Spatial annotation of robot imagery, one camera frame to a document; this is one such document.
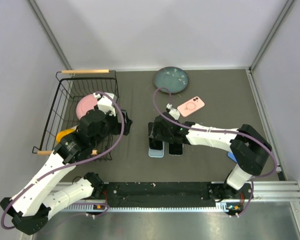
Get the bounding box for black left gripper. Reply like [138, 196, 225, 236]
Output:
[91, 108, 132, 148]

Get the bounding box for black phone dark screen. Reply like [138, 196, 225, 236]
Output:
[149, 140, 164, 151]

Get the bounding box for light blue phone case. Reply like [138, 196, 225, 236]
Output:
[148, 143, 165, 158]

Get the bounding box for teal phone dark screen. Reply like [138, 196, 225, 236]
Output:
[168, 143, 184, 156]

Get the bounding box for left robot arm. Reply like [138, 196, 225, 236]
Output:
[0, 109, 132, 235]

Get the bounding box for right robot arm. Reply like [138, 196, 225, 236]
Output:
[148, 112, 272, 198]

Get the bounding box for pink phone case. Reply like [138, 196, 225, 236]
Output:
[177, 96, 205, 117]

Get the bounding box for pink round plate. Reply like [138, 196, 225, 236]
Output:
[75, 94, 98, 120]

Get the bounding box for teal ceramic floral plate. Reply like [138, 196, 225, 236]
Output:
[153, 66, 189, 94]

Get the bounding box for yellow cup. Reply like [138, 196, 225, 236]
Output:
[55, 128, 76, 144]

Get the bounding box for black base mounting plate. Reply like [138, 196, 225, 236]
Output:
[74, 181, 241, 202]

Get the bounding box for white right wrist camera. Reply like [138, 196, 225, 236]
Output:
[166, 103, 181, 121]

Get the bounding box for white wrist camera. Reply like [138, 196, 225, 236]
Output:
[93, 92, 118, 117]
[166, 103, 181, 121]

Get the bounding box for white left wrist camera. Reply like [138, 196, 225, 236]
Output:
[93, 92, 118, 117]

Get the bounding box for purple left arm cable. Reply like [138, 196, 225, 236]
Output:
[1, 91, 127, 230]

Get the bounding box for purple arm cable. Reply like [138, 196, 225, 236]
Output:
[1, 91, 127, 230]
[152, 87, 278, 218]

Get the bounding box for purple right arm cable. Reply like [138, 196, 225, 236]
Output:
[152, 87, 278, 218]

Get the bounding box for black wire basket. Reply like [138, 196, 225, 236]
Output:
[32, 69, 120, 156]

